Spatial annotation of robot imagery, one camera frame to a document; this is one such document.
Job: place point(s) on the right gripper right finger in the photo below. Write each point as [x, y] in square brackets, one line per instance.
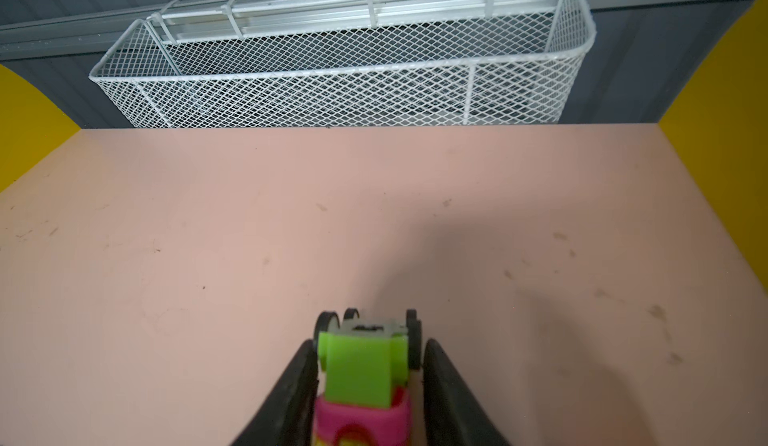
[452, 414]

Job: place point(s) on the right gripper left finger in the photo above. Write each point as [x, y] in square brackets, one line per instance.
[286, 415]

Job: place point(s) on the green truck pink mixer drum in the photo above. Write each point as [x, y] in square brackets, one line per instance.
[366, 365]

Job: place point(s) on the yellow shelf pink blue boards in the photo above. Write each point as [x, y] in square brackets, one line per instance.
[154, 283]

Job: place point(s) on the white wire mesh basket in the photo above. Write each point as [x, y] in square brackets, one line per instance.
[347, 63]

